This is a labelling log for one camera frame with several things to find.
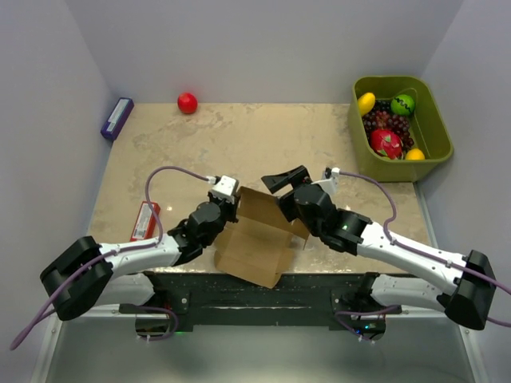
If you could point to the red rectangular box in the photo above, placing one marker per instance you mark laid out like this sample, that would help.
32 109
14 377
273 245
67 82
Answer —
145 223

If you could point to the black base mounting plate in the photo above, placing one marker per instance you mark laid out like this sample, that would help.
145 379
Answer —
200 299

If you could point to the yellow lemon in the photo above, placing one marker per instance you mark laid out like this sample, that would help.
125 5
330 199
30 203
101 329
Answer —
366 103

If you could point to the green plastic bin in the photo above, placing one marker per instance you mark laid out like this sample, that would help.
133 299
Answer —
426 125

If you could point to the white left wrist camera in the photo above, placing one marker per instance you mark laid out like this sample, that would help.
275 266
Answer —
225 187

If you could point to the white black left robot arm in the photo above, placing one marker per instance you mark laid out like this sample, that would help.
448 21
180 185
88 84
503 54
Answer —
76 279

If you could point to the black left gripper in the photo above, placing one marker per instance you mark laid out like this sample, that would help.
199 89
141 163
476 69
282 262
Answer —
231 207

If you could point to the brown cardboard box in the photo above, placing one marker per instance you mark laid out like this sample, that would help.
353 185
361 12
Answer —
258 248

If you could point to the green striped toy ball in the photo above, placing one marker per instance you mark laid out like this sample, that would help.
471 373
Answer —
402 105

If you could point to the aluminium rail frame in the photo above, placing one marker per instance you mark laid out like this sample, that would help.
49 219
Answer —
124 340

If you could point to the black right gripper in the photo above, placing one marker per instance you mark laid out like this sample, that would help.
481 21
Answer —
275 183

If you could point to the dark red grapes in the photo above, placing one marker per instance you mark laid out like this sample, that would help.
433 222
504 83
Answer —
381 116

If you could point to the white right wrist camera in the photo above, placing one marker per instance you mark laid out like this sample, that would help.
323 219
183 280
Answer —
329 181

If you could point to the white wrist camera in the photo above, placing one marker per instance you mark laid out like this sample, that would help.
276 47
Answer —
329 181
225 187

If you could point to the purple rectangular box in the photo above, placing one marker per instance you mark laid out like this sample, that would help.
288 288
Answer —
117 118

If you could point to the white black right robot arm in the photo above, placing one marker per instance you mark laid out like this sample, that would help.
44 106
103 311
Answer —
460 286

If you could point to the red dragon fruit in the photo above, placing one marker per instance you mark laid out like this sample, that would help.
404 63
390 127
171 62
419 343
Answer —
386 143

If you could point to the small orange fruit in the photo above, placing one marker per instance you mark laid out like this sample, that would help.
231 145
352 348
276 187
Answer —
415 154

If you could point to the red tomato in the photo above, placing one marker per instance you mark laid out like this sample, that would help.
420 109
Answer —
187 103

